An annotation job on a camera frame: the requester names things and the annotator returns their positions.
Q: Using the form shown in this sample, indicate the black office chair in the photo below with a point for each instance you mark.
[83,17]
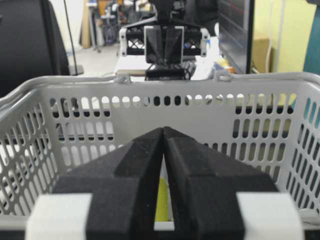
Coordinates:
[31,43]

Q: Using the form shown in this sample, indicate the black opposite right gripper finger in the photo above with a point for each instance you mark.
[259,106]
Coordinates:
[154,45]
[173,45]

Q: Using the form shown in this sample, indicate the brown cardboard box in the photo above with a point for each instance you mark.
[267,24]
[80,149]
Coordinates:
[260,47]

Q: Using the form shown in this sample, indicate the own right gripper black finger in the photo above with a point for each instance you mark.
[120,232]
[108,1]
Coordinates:
[111,198]
[216,197]

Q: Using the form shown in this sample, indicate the dark monitor screen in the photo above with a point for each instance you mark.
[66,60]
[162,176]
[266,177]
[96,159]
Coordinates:
[235,39]

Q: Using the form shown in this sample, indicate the grey plastic shopping basket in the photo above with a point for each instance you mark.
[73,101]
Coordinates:
[52,124]

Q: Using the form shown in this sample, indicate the black white opposite gripper body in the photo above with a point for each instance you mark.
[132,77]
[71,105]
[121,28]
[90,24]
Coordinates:
[194,41]

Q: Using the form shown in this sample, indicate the yellow cloth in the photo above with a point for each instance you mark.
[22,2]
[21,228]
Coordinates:
[162,204]

